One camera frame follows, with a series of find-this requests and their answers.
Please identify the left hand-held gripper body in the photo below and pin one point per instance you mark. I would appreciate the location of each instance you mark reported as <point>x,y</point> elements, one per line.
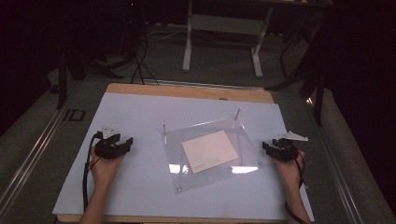
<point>107,149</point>

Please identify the metal pin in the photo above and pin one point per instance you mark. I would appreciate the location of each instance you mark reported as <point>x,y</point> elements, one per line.
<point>237,114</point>
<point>164,130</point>

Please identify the aluminium rail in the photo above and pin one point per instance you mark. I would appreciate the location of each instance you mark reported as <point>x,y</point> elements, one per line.
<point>28,165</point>
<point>339,174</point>

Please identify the white desk frame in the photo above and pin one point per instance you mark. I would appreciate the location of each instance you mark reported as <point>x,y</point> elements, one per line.
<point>227,25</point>

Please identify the photo card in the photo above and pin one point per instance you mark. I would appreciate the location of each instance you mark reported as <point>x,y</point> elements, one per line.
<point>209,151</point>

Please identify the white board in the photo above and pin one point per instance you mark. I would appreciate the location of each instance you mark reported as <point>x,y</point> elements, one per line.
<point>137,174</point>

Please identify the person's right hand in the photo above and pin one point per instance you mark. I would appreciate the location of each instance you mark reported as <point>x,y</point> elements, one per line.
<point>289,172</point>

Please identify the black stand legs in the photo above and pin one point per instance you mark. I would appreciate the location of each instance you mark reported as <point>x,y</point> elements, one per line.
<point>306,77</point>

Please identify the person's left hand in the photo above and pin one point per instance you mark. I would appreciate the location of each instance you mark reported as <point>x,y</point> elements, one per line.
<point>104,171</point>

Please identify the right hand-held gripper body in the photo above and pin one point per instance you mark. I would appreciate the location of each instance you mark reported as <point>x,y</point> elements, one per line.
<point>286,151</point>

